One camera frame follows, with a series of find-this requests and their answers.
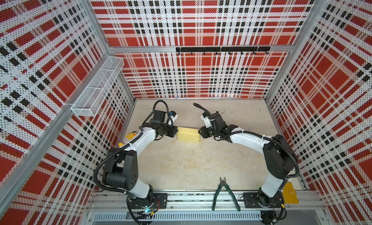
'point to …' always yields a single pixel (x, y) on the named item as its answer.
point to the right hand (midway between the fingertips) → (201, 131)
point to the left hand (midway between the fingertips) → (178, 130)
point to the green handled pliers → (222, 183)
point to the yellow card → (289, 194)
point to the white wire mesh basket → (89, 101)
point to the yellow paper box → (188, 135)
